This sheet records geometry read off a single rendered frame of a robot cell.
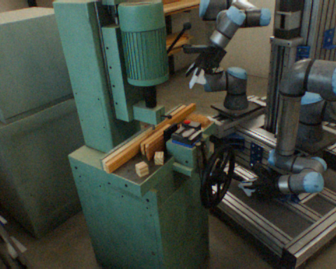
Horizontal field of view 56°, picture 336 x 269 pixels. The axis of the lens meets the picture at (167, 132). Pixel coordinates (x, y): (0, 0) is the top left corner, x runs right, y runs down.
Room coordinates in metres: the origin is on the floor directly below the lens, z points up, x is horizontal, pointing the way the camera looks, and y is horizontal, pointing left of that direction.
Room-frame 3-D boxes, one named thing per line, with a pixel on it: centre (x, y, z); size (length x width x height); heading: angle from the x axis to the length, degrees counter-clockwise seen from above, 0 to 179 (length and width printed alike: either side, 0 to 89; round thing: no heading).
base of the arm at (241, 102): (1.77, -0.43, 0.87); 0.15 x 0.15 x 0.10
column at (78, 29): (1.47, 0.30, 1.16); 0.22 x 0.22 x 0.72; 52
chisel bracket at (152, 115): (1.31, 0.08, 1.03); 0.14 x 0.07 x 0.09; 52
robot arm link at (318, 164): (1.03, -0.56, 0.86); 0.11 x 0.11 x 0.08; 48
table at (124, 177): (1.22, -0.02, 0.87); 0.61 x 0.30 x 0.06; 142
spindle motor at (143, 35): (1.29, 0.06, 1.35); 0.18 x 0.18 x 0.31
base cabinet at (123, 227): (1.37, 0.16, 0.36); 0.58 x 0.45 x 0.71; 52
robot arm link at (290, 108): (1.10, -0.48, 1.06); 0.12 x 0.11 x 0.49; 138
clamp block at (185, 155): (1.17, -0.08, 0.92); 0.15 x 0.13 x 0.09; 142
